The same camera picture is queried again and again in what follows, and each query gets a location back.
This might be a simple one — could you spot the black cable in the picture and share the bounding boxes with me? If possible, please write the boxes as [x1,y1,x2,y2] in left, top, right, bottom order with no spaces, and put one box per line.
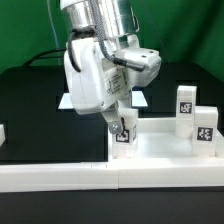
[21,48,68,68]

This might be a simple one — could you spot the white square tabletop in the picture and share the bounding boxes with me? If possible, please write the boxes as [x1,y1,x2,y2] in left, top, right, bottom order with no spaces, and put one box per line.
[108,117,224,160]

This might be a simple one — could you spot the paper sheet with markers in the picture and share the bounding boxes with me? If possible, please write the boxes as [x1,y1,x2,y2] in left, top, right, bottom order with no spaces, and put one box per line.
[58,91,148,110]

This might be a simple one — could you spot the white left fence piece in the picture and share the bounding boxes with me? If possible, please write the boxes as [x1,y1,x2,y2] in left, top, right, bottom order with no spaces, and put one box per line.
[0,124,5,147]

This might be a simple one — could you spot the white front fence bar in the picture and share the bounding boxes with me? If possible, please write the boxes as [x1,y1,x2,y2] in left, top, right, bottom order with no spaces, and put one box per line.
[0,158,224,192]

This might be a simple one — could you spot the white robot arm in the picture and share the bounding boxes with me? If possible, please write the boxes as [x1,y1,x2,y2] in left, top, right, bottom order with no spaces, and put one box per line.
[60,0,144,134]

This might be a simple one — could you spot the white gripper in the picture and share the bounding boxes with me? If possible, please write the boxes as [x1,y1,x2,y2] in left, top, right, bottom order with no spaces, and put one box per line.
[64,37,137,134]

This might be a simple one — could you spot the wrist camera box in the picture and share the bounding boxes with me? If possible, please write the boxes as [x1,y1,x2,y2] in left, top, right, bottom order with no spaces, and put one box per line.
[115,47,162,87]

